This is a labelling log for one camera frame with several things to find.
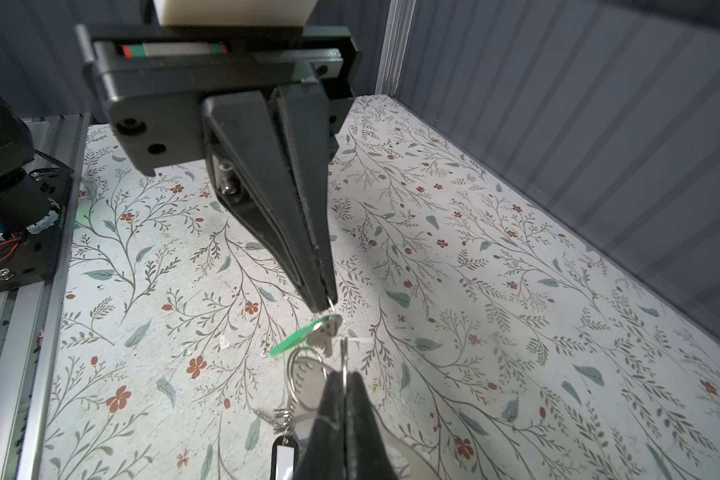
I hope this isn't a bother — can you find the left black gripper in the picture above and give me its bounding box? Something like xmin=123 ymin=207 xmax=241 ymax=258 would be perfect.
xmin=75 ymin=24 xmax=361 ymax=312

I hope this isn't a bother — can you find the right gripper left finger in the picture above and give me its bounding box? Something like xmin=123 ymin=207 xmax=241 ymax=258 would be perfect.
xmin=293 ymin=372 xmax=346 ymax=480

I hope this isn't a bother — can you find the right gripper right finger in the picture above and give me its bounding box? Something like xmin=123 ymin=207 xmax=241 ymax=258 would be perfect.
xmin=345 ymin=372 xmax=397 ymax=480

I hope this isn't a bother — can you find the black tag key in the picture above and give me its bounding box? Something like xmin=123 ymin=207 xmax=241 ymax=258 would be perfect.
xmin=270 ymin=408 xmax=300 ymax=480

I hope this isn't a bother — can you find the grey strap metal keyring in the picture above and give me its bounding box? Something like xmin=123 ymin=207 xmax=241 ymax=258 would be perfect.
xmin=255 ymin=339 xmax=438 ymax=479

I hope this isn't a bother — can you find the green tag key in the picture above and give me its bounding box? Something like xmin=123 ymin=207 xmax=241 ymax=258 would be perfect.
xmin=269 ymin=314 xmax=343 ymax=357

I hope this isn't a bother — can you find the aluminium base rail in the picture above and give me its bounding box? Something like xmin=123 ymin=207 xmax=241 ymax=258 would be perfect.
xmin=0 ymin=107 xmax=90 ymax=479

